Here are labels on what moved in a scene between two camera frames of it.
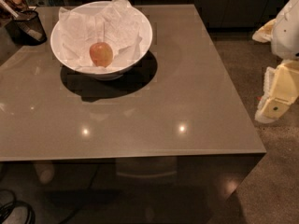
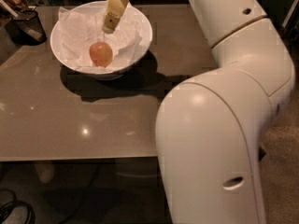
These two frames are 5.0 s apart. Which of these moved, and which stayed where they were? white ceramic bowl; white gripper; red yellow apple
Moved: white gripper
Stayed: red yellow apple; white ceramic bowl
